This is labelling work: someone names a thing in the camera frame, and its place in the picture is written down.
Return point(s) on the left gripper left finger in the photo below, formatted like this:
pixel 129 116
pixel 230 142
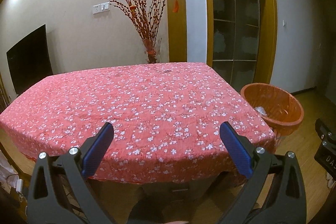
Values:
pixel 47 201

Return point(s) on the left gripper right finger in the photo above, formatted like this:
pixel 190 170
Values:
pixel 274 191

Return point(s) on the long clear plastic bag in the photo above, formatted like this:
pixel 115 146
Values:
pixel 261 110

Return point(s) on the orange lined waste basket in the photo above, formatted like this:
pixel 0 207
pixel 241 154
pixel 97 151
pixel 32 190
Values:
pixel 283 112

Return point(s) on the red floral tablecloth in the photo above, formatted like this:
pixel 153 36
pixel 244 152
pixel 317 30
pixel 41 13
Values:
pixel 166 119

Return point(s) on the black television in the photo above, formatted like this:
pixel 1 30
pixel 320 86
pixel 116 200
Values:
pixel 29 60

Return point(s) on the glass vase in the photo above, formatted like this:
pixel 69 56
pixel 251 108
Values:
pixel 152 50

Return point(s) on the glass sliding door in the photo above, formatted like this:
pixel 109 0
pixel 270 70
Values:
pixel 236 40

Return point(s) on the red branch bouquet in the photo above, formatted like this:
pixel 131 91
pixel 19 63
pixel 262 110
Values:
pixel 145 15

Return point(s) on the wooden door frame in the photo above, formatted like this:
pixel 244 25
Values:
pixel 268 39

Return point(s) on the white wall socket plate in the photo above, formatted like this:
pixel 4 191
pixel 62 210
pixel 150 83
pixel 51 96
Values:
pixel 103 7

